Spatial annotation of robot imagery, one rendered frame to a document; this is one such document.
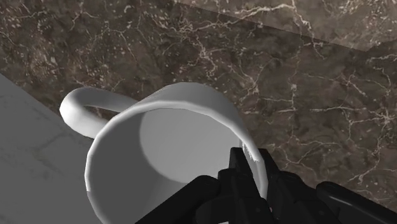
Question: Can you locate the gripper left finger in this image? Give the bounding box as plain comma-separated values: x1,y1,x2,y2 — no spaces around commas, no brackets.
135,146,268,224

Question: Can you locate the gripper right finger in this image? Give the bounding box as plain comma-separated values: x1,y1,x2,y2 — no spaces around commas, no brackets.
258,148,397,224

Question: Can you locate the white mug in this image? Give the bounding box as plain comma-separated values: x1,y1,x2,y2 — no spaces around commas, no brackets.
59,81,269,224

